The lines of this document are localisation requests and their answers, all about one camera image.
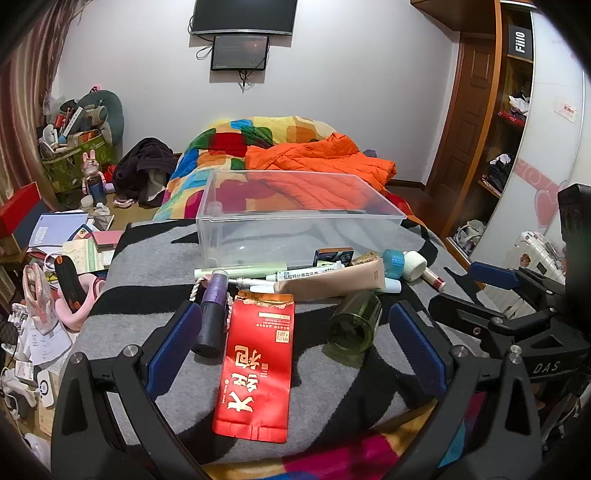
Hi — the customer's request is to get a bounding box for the red and white lip balm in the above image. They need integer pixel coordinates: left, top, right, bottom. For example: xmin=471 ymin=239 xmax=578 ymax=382
xmin=422 ymin=267 xmax=448 ymax=292

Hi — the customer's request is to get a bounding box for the green storage bag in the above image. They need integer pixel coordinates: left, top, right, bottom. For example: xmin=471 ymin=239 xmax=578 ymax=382
xmin=41 ymin=131 xmax=116 ymax=192

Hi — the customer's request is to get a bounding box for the white suitcase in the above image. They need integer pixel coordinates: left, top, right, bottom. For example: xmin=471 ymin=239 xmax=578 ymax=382
xmin=503 ymin=231 xmax=566 ymax=284

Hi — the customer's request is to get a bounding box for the red foil packet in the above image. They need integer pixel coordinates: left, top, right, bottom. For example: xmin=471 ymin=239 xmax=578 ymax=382
xmin=212 ymin=293 xmax=296 ymax=444

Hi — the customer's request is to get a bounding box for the small black wall monitor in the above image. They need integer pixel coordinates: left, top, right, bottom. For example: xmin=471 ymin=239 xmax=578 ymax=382
xmin=211 ymin=34 xmax=270 ymax=71

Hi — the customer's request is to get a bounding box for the pink bunny toy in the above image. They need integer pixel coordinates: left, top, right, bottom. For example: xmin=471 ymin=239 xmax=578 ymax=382
xmin=82 ymin=150 xmax=106 ymax=195

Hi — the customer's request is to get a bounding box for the wall-mounted black television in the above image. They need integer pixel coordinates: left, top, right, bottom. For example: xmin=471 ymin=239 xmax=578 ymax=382
xmin=191 ymin=0 xmax=296 ymax=37

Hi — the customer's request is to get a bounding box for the striped curtain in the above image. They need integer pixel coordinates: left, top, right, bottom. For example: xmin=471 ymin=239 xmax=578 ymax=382
xmin=0 ymin=0 xmax=79 ymax=208

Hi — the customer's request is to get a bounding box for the white ointment tube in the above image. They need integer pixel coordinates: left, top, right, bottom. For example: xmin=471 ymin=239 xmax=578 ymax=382
xmin=265 ymin=261 xmax=345 ymax=283

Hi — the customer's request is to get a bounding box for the white twisted cord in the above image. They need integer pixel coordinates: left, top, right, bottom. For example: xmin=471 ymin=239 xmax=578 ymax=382
xmin=189 ymin=276 xmax=234 ymax=330

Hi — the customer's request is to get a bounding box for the silver pen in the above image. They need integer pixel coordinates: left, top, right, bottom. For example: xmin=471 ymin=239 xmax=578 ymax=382
xmin=228 ymin=276 xmax=282 ymax=294

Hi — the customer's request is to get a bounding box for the grey-green neck pillow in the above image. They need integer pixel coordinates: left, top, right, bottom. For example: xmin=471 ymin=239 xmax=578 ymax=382
xmin=76 ymin=90 xmax=124 ymax=144

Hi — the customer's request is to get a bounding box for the black and orange tool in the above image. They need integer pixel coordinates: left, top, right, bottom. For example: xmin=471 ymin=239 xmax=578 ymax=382
xmin=54 ymin=255 xmax=88 ymax=312

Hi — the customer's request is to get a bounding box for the white tape roll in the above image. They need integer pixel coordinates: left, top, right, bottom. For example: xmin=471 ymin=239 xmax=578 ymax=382
xmin=403 ymin=250 xmax=428 ymax=283

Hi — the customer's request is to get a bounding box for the white handbag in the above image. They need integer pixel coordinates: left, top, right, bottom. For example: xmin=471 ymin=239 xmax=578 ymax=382
xmin=455 ymin=220 xmax=485 ymax=254

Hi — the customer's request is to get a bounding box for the colourful patchwork quilt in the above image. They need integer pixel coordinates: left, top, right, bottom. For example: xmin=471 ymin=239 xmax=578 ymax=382
xmin=152 ymin=115 xmax=467 ymax=480

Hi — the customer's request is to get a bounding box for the light green slim tube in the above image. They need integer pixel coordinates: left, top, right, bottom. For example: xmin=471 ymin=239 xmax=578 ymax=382
xmin=194 ymin=261 xmax=289 ymax=280

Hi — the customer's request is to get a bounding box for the red box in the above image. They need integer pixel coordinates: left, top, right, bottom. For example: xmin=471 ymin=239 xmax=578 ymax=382
xmin=0 ymin=182 xmax=42 ymax=236

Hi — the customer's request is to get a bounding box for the wooden wardrobe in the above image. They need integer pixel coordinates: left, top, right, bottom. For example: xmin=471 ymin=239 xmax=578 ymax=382
xmin=411 ymin=0 xmax=536 ymax=259

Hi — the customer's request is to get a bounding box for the blue round jar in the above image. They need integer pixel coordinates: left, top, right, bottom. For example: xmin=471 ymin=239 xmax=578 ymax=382
xmin=383 ymin=249 xmax=406 ymax=279

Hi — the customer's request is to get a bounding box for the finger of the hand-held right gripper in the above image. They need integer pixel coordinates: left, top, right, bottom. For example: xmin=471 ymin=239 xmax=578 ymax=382
xmin=428 ymin=293 xmax=562 ymax=359
xmin=468 ymin=261 xmax=568 ymax=311

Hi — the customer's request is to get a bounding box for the dark clothing pile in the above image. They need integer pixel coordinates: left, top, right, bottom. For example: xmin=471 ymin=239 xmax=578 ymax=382
xmin=113 ymin=137 xmax=177 ymax=206

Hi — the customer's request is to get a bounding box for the small blue box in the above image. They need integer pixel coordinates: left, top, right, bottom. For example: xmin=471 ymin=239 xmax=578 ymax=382
xmin=314 ymin=248 xmax=355 ymax=267

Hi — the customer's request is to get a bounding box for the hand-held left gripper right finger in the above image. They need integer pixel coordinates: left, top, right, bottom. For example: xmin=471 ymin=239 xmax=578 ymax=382
xmin=383 ymin=300 xmax=543 ymax=480

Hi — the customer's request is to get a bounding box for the purple cosmetic bottle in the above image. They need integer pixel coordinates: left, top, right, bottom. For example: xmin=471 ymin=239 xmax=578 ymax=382
xmin=191 ymin=270 xmax=230 ymax=356

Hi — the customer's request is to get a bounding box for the clear plastic storage bin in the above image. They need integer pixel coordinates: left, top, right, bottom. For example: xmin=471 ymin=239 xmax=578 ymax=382
xmin=196 ymin=169 xmax=408 ymax=268

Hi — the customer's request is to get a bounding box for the pink plastic holder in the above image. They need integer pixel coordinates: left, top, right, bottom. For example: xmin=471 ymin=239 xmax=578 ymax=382
xmin=60 ymin=272 xmax=108 ymax=330

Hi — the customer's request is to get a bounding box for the pink book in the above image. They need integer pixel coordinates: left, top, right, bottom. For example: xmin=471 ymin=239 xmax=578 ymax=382
xmin=92 ymin=230 xmax=123 ymax=252

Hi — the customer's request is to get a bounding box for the beige cosmetic tube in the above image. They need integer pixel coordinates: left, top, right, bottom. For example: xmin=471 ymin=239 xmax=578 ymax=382
xmin=274 ymin=257 xmax=386 ymax=303

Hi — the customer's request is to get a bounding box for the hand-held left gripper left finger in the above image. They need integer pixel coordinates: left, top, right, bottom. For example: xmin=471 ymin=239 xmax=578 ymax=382
xmin=51 ymin=300 xmax=206 ymax=480

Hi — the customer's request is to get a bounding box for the light blue notebook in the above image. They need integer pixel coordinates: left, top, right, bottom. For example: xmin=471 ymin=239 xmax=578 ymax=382
xmin=28 ymin=212 xmax=88 ymax=250

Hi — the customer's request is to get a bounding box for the white sliding wardrobe door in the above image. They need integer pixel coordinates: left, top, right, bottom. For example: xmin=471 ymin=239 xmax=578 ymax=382
xmin=471 ymin=9 xmax=591 ymax=278

